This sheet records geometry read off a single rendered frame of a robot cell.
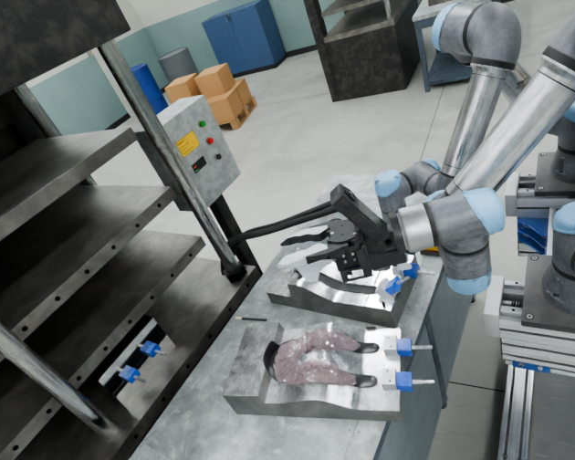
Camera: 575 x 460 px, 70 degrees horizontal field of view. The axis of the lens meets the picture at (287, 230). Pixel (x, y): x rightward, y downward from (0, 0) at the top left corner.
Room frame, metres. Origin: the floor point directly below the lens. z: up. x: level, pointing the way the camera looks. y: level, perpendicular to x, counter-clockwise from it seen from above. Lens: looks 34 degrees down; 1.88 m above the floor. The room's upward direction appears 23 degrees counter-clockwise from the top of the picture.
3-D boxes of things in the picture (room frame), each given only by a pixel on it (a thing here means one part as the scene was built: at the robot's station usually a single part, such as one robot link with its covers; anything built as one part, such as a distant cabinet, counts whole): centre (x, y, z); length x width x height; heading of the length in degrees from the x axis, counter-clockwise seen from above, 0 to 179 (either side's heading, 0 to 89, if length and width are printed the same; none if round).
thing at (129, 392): (1.28, 0.85, 0.87); 0.50 x 0.27 x 0.17; 46
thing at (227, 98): (6.23, 0.38, 0.37); 1.20 x 0.82 x 0.74; 60
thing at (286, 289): (1.11, -0.10, 0.87); 0.50 x 0.26 x 0.14; 46
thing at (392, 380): (0.63, -0.14, 0.86); 0.13 x 0.05 x 0.05; 63
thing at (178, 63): (8.20, 0.63, 0.44); 0.59 x 0.59 x 0.88
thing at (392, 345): (0.73, -0.18, 0.86); 0.13 x 0.05 x 0.05; 63
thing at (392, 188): (0.98, -0.32, 1.21); 0.09 x 0.08 x 0.11; 99
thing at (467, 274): (0.52, -0.27, 1.34); 0.11 x 0.08 x 0.11; 165
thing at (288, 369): (0.80, 0.08, 0.90); 0.26 x 0.18 x 0.08; 63
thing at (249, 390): (0.80, 0.09, 0.86); 0.50 x 0.26 x 0.11; 63
